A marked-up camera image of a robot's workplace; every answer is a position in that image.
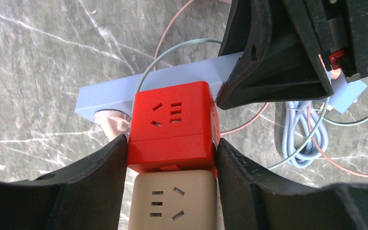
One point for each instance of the light blue power strip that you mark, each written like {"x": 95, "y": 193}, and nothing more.
{"x": 118, "y": 94}

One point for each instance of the peach cube charger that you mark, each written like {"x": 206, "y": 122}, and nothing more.
{"x": 179, "y": 200}

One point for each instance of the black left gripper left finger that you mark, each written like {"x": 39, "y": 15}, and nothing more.
{"x": 85, "y": 195}

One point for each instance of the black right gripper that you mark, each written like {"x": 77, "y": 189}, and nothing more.
{"x": 282, "y": 43}

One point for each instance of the red cube adapter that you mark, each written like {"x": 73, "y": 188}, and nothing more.
{"x": 174, "y": 128}

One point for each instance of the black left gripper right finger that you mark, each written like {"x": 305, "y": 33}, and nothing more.
{"x": 255, "y": 198}

